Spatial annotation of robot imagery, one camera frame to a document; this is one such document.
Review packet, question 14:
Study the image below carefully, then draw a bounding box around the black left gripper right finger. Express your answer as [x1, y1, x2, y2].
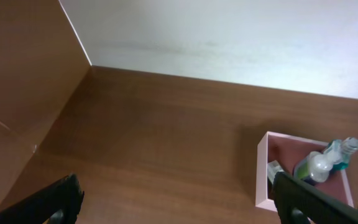
[272, 172, 358, 224]

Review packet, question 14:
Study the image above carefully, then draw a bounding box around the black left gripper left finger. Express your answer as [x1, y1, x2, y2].
[0, 174, 85, 224]

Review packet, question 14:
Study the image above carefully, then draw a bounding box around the clear purple soap pump bottle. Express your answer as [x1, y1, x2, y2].
[293, 147, 342, 185]

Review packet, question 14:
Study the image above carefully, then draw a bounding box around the green white soap box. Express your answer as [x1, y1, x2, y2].
[267, 160, 284, 184]

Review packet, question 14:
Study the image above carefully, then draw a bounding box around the blue mouthwash bottle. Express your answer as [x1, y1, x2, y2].
[323, 137, 358, 173]

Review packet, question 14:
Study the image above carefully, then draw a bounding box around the white cardboard box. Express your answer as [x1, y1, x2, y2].
[255, 131, 354, 212]

